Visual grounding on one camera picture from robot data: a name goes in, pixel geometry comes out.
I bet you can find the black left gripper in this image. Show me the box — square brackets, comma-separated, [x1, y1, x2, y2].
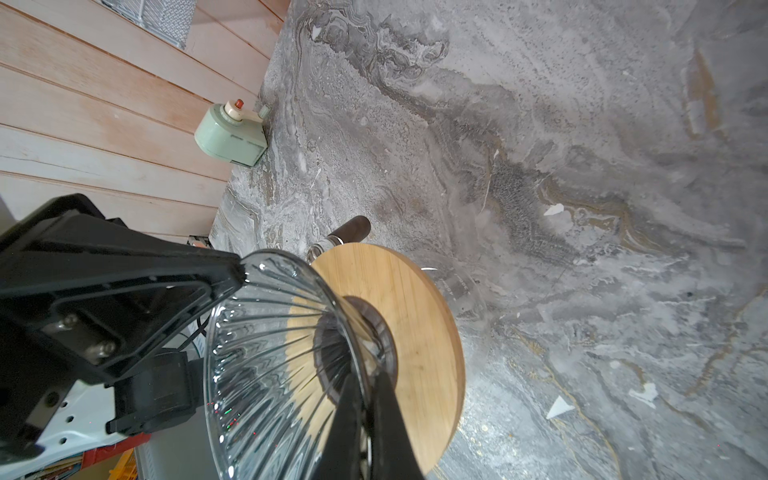
[1, 194, 245, 462]

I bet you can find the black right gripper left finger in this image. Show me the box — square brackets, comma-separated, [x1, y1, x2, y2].
[311, 375, 364, 480]

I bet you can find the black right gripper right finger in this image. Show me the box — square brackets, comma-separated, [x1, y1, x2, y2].
[369, 371, 425, 480]

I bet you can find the ribbed glass dripper cone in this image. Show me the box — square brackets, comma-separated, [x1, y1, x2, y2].
[203, 249, 391, 479]

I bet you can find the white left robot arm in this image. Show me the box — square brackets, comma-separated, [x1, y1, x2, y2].
[1, 194, 245, 479]

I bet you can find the pale green kitchen timer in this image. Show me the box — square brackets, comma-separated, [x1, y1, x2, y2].
[194, 99, 270, 167]

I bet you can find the white wire mesh shelf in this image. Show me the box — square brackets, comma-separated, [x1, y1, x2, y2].
[100, 0, 197, 50]

